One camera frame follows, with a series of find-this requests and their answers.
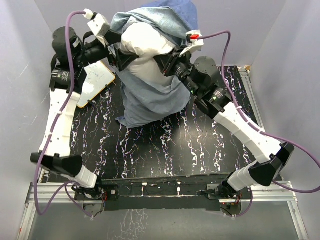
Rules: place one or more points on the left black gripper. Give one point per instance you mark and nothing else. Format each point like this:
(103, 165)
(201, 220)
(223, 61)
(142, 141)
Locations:
(123, 59)

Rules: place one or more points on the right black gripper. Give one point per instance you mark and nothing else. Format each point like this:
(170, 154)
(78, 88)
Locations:
(167, 62)

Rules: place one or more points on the white pillow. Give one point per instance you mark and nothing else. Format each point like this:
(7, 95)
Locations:
(143, 40)

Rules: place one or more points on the blue fish print pillowcase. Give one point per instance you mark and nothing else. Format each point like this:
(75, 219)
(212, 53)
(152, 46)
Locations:
(143, 102)

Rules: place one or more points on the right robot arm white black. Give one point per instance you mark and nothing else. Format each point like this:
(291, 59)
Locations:
(201, 78)

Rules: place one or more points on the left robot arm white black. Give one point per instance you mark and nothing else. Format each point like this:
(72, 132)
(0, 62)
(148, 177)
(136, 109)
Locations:
(67, 78)

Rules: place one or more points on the white board orange edge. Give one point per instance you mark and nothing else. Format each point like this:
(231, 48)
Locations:
(99, 76)

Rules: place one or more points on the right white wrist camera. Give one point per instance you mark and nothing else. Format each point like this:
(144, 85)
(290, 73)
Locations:
(193, 42)

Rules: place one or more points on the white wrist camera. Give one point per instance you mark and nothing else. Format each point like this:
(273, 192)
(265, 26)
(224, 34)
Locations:
(193, 42)
(98, 24)

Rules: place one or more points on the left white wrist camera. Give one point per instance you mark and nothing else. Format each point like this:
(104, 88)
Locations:
(98, 24)

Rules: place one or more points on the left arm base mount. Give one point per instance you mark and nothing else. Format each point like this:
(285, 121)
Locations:
(94, 200)

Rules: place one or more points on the aluminium frame rail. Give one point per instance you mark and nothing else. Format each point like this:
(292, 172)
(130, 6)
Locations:
(186, 143)

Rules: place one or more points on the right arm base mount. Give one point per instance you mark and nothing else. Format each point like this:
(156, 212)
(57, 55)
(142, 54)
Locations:
(225, 191)

